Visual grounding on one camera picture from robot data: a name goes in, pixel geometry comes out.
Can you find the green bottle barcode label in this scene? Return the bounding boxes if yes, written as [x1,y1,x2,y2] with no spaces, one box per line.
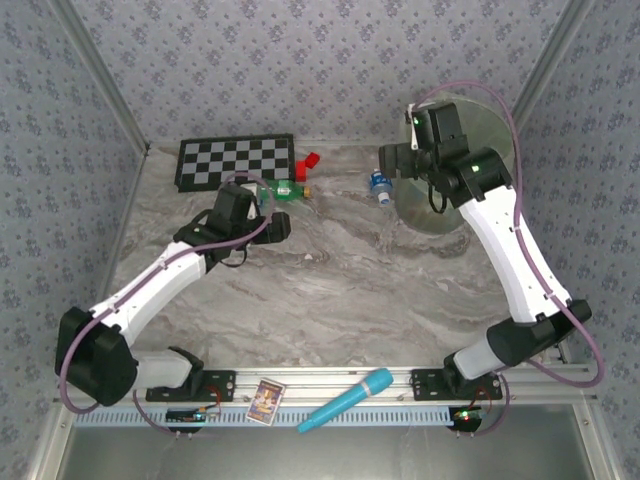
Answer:
[256,178,313,203]

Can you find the translucent green plastic bin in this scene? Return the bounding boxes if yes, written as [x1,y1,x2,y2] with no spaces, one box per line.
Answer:
[393,93,517,235]

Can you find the black grey chessboard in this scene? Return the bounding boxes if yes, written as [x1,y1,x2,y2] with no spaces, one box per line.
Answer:
[173,132,296,195]

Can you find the red plastic block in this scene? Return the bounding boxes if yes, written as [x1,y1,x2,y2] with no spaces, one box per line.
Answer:
[294,151,322,183]

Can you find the small clear bottle blue label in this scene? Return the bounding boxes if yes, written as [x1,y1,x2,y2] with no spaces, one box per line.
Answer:
[368,168,395,207]

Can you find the playing card pack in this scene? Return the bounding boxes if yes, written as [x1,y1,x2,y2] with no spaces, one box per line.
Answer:
[245,378,286,427]

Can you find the small circuit board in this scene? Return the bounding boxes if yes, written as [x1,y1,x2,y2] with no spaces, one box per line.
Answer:
[164,407,209,426]
[448,405,485,431]

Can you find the teal toy microphone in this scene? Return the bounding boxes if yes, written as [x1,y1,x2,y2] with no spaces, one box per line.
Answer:
[296,367,396,435]

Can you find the grey metal panel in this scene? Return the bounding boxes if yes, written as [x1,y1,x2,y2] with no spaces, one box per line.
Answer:
[54,404,596,480]

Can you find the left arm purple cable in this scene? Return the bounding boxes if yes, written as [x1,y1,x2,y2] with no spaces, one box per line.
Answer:
[57,172,277,415]

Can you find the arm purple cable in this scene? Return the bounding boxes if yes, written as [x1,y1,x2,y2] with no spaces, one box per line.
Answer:
[57,172,277,415]
[412,81,607,390]

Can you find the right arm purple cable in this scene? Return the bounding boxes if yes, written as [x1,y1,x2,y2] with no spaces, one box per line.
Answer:
[412,81,607,390]

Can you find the aluminium frame post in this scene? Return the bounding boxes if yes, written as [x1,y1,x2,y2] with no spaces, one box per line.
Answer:
[512,0,596,131]

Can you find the aluminium mounting rail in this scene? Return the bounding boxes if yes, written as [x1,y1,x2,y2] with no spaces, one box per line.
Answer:
[52,364,599,409]

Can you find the slotted pale blue cable duct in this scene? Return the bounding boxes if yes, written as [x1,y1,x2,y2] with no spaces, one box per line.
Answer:
[73,405,454,429]

